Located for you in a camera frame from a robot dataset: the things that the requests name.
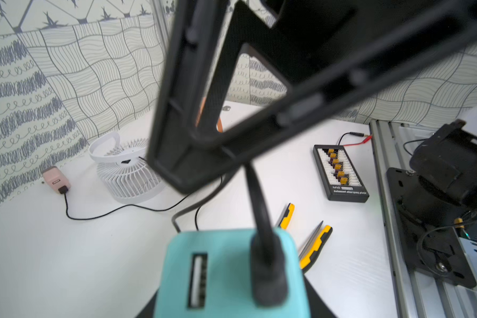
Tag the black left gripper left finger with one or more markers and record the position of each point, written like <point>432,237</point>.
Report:
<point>186,149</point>

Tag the black charging board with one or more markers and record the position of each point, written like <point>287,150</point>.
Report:
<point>341,181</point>

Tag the teal usb charger plug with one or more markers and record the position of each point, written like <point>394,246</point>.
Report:
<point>207,274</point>

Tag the yellow black pliers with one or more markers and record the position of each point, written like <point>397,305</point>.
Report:
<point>314,243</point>

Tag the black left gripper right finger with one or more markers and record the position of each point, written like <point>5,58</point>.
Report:
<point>343,51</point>

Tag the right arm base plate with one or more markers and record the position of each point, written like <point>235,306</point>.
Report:
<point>425,217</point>

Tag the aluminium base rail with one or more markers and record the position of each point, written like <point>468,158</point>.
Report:
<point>417,294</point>

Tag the pink usb charger plug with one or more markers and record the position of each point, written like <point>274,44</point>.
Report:
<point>54,177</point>

